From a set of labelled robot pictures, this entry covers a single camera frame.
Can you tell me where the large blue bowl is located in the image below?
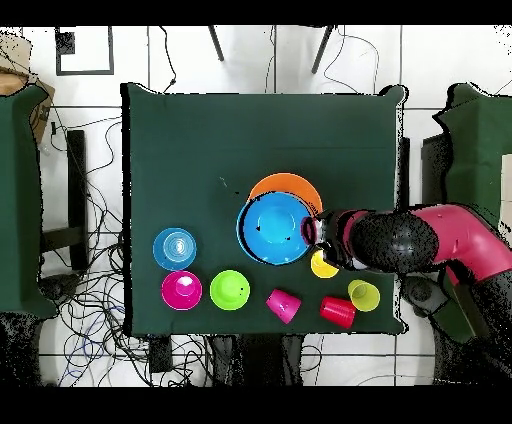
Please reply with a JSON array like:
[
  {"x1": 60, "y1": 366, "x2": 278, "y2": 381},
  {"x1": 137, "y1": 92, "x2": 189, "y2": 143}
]
[{"x1": 235, "y1": 190, "x2": 318, "y2": 266}]

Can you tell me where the large orange bowl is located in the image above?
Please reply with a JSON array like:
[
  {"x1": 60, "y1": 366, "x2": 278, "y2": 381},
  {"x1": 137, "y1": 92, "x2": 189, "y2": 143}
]
[{"x1": 247, "y1": 172, "x2": 324, "y2": 217}]

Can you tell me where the pink cup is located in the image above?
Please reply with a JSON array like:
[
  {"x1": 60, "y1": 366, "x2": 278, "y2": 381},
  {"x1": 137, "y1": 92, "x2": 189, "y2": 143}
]
[{"x1": 265, "y1": 288, "x2": 303, "y2": 326}]

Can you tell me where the red cup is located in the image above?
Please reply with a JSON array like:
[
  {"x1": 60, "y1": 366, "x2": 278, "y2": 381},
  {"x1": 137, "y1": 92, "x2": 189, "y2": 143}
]
[{"x1": 318, "y1": 295, "x2": 357, "y2": 330}]

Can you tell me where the small yellow orange cup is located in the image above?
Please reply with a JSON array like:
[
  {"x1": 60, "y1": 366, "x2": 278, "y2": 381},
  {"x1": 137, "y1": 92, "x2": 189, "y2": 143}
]
[{"x1": 310, "y1": 248, "x2": 340, "y2": 280}]

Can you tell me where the pale yellow cup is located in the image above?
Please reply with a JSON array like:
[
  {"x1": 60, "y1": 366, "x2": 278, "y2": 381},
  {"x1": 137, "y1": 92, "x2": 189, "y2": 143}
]
[{"x1": 346, "y1": 278, "x2": 382, "y2": 313}]

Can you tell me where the green bowl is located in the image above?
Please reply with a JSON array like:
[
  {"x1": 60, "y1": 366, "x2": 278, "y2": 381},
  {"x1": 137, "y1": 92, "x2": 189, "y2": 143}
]
[{"x1": 209, "y1": 269, "x2": 252, "y2": 312}]

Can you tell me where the dark green table cloth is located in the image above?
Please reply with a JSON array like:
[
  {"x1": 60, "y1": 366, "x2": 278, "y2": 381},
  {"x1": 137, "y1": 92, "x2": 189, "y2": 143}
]
[{"x1": 120, "y1": 82, "x2": 409, "y2": 337}]

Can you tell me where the grey chair base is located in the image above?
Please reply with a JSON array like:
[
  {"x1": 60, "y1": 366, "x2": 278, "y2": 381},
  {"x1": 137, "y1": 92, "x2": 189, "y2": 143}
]
[
  {"x1": 37, "y1": 273, "x2": 83, "y2": 307},
  {"x1": 401, "y1": 275, "x2": 448, "y2": 319}
]

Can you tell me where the black computer case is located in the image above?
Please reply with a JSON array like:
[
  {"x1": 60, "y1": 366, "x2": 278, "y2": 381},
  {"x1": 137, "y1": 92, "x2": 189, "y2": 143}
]
[{"x1": 419, "y1": 133, "x2": 451, "y2": 209}]

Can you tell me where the light blue shallow bowl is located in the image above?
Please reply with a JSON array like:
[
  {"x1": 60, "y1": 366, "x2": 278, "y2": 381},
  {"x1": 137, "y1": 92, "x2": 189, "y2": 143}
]
[{"x1": 152, "y1": 227, "x2": 198, "y2": 272}]

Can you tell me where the pink bowl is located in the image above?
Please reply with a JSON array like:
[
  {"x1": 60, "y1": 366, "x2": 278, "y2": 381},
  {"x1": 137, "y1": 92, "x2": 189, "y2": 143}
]
[{"x1": 160, "y1": 270, "x2": 204, "y2": 312}]

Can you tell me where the green cloth side table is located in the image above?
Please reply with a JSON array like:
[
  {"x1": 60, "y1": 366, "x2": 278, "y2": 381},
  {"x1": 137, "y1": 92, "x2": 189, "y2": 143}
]
[
  {"x1": 431, "y1": 82, "x2": 512, "y2": 345},
  {"x1": 0, "y1": 85, "x2": 57, "y2": 321}
]

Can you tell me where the cardboard box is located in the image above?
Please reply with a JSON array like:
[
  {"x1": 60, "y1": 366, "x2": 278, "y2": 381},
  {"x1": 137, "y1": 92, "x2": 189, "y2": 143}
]
[{"x1": 0, "y1": 33, "x2": 56, "y2": 145}]

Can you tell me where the black cable with plug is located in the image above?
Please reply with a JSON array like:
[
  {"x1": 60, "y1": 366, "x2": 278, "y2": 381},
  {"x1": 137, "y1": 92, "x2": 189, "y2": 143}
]
[{"x1": 158, "y1": 25, "x2": 178, "y2": 94}]

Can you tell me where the camera tripod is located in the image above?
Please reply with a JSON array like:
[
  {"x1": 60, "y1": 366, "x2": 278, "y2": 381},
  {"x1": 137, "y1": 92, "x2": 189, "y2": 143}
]
[{"x1": 206, "y1": 24, "x2": 334, "y2": 76}]

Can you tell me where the black metal frame bar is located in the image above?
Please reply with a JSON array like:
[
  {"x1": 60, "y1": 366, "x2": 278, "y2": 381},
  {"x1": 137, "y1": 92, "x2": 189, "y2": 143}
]
[{"x1": 41, "y1": 129, "x2": 90, "y2": 273}]

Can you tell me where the black square floor frame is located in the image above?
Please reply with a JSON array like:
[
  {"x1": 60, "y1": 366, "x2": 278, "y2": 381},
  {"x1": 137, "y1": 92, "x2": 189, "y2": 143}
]
[{"x1": 54, "y1": 26, "x2": 115, "y2": 76}]

